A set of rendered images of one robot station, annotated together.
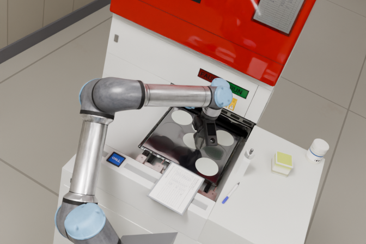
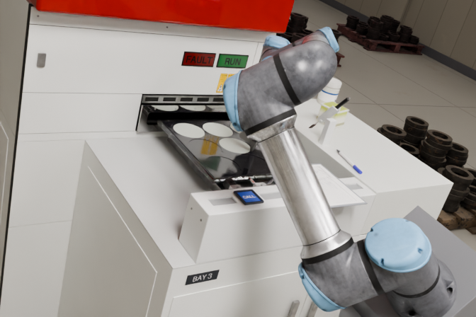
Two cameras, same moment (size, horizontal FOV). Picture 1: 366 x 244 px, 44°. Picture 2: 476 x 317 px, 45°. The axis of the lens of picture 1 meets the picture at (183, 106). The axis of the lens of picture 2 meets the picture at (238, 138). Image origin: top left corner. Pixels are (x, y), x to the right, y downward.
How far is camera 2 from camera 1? 1.39 m
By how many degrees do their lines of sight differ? 45
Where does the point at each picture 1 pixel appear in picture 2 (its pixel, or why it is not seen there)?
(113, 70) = (40, 120)
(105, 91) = (313, 66)
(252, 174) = not seen: hidden behind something
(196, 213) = (365, 194)
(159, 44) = (120, 40)
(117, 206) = (261, 266)
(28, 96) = not seen: outside the picture
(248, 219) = (388, 173)
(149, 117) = (142, 156)
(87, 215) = (409, 231)
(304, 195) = (370, 133)
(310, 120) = not seen: hidden behind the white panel
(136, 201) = (290, 235)
